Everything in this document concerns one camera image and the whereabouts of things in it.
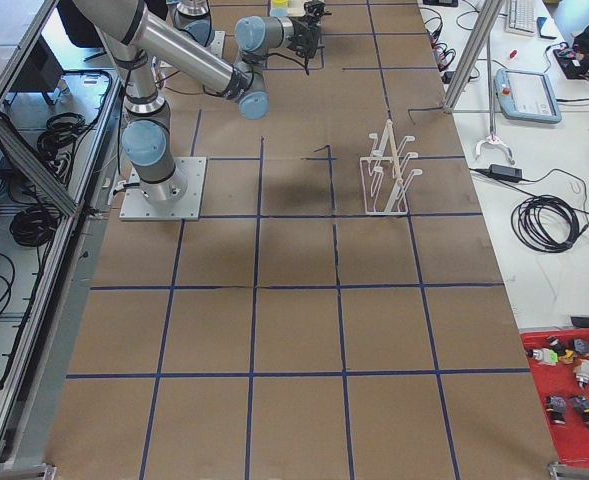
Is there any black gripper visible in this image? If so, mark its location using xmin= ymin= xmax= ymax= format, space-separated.
xmin=289 ymin=15 xmax=324 ymax=56

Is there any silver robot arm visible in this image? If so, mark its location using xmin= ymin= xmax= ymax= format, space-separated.
xmin=75 ymin=1 xmax=327 ymax=205
xmin=172 ymin=0 xmax=215 ymax=47

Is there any cream cup tray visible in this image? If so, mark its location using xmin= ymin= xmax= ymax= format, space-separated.
xmin=288 ymin=0 xmax=325 ymax=17

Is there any yellow ikea cup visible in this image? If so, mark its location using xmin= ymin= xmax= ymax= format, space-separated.
xmin=270 ymin=0 xmax=288 ymax=17

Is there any white grabber tool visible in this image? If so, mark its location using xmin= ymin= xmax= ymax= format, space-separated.
xmin=474 ymin=36 xmax=515 ymax=165

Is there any white keyboard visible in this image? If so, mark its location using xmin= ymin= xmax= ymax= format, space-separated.
xmin=504 ymin=0 xmax=536 ymax=36

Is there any teach pendant tablet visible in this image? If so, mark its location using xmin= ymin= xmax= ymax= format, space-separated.
xmin=494 ymin=68 xmax=562 ymax=124

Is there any black power adapter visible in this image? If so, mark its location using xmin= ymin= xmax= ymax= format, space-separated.
xmin=488 ymin=164 xmax=523 ymax=183

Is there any red parts tray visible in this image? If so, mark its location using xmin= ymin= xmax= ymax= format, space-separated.
xmin=521 ymin=329 xmax=589 ymax=468

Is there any white wire cup rack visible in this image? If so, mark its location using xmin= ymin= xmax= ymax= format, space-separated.
xmin=359 ymin=119 xmax=423 ymax=217

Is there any aluminium frame post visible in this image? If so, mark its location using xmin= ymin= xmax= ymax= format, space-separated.
xmin=442 ymin=0 xmax=503 ymax=113

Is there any coiled black cable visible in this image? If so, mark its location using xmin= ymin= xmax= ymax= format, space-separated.
xmin=511 ymin=194 xmax=583 ymax=252

